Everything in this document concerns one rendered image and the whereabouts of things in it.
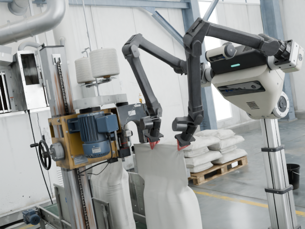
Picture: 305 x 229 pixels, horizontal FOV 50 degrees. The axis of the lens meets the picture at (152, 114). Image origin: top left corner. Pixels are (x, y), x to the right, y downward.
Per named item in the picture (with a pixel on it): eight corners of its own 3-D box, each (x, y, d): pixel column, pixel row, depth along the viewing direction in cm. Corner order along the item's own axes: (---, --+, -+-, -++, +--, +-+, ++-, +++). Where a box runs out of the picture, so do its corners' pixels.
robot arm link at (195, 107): (203, 39, 134) (192, 31, 143) (190, 42, 133) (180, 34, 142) (206, 122, 159) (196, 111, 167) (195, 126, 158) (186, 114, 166)
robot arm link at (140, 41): (136, 27, 174) (127, 30, 183) (127, 50, 172) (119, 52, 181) (194, 63, 198) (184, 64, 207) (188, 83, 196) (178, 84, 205)
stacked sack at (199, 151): (210, 153, 496) (209, 144, 495) (188, 160, 475) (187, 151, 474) (185, 150, 553) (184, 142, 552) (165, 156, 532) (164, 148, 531)
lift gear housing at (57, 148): (66, 160, 191) (62, 141, 190) (56, 162, 188) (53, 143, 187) (59, 159, 200) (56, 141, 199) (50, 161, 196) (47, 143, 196)
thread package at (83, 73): (103, 80, 211) (98, 54, 210) (82, 82, 203) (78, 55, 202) (93, 83, 223) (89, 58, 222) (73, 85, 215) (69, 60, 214)
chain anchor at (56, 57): (63, 63, 192) (61, 52, 192) (55, 64, 189) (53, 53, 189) (61, 64, 194) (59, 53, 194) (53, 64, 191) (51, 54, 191)
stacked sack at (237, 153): (249, 156, 539) (248, 147, 539) (223, 166, 501) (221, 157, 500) (229, 155, 574) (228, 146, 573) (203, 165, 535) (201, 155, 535)
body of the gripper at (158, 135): (144, 136, 194) (145, 126, 191) (157, 133, 200) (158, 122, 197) (150, 141, 190) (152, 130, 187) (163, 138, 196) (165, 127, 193)
